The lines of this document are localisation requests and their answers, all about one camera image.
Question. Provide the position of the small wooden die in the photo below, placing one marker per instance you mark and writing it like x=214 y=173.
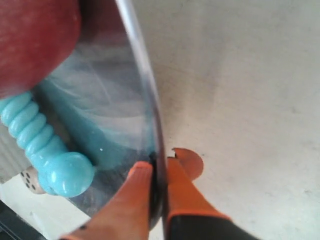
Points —
x=31 y=181

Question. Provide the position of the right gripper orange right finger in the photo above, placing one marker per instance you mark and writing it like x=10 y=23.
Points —
x=189 y=216

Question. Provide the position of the turquoise rubber bone toy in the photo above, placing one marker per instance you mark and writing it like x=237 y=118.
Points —
x=60 y=172

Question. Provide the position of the red toy apple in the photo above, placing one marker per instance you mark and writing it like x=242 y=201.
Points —
x=35 y=37

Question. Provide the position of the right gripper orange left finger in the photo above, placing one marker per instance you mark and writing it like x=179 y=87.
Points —
x=126 y=215

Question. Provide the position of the round steel plate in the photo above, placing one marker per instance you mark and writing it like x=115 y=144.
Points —
x=103 y=102

